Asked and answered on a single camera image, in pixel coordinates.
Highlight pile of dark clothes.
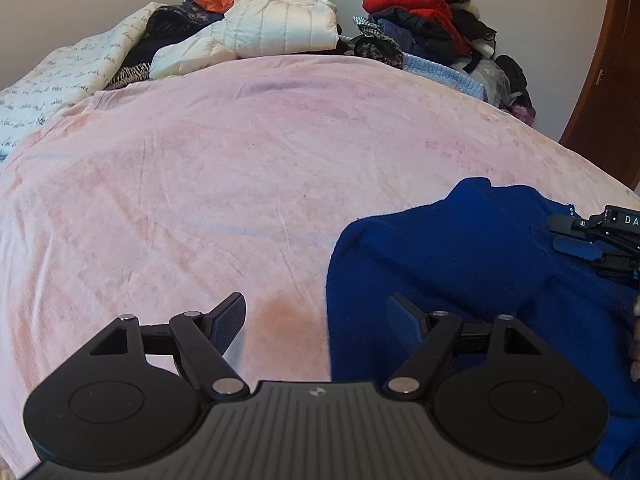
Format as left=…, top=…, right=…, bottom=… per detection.
left=340, top=5, right=498, bottom=73

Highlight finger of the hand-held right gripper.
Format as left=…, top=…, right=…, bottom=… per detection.
left=552, top=236, right=608, bottom=264
left=546, top=211, right=607, bottom=237

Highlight wooden door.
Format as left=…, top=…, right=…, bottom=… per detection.
left=558, top=0, right=640, bottom=192

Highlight grey wrapped bundle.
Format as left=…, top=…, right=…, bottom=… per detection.
left=467, top=57, right=512, bottom=111

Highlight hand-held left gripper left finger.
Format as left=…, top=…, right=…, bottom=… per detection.
left=89, top=292, right=249, bottom=402

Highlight blue knit sweater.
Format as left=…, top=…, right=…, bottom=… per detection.
left=326, top=176, right=640, bottom=480

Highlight red garment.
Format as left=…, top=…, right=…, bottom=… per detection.
left=362, top=0, right=473, bottom=56

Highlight dark patterned garment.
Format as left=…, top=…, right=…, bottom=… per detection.
left=107, top=1, right=226, bottom=92

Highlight white printed quilt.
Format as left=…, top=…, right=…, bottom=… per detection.
left=0, top=2, right=166, bottom=161

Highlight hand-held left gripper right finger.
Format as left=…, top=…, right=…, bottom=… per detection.
left=383, top=293, right=541, bottom=402

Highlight light blue knit garment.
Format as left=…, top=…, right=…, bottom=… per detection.
left=400, top=52, right=488, bottom=102

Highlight white puffer jacket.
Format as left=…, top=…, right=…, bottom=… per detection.
left=149, top=0, right=342, bottom=80

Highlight person's right hand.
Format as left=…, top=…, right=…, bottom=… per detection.
left=630, top=297, right=640, bottom=383

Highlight pink blanket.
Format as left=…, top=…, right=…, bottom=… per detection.
left=0, top=52, right=640, bottom=480

